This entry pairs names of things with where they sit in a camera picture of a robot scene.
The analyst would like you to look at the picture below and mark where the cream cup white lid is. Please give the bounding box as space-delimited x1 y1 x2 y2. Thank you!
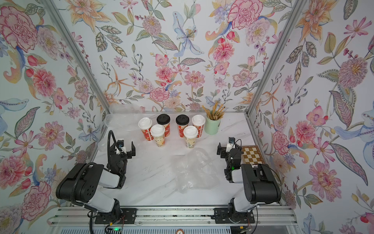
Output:
183 126 198 148
151 124 165 147

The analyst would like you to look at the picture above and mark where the clear plastic carrier bag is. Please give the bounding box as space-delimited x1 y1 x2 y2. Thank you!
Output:
172 148 220 194

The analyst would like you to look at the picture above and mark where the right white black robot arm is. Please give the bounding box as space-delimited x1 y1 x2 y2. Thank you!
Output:
214 137 281 224

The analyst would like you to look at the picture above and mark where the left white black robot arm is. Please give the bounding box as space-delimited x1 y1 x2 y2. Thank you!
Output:
56 140 136 224

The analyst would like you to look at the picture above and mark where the wooden chessboard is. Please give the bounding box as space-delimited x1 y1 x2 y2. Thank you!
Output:
242 145 265 165

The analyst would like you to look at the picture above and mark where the green straw holder cup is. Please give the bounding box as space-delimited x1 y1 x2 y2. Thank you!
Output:
204 116 221 135

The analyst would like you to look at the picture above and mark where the red cup white lid left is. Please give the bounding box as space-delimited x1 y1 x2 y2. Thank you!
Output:
138 117 153 141

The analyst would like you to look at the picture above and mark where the red cup white lid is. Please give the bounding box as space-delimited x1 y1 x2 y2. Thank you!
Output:
192 115 206 138
138 117 153 141

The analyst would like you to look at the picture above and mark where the red cup white lid right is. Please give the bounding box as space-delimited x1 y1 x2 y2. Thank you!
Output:
192 115 206 138

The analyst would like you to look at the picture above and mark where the red cup black lid left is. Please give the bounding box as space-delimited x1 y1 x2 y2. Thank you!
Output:
156 114 171 137

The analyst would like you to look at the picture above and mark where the red cup black lid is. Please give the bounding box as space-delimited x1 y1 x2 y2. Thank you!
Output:
176 114 190 137
156 114 171 137

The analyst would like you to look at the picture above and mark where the red cup black lid right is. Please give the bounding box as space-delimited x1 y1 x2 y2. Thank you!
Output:
176 114 190 137

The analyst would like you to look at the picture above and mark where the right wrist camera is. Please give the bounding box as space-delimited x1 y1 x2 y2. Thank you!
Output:
226 137 236 153

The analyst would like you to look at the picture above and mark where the right thin black cable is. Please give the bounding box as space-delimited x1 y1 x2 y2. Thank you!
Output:
233 138 283 234

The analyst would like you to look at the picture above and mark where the left black corrugated cable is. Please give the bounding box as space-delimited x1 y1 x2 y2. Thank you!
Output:
70 130 123 205

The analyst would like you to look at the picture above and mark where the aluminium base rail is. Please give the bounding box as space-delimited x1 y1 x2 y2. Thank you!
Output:
48 206 298 228

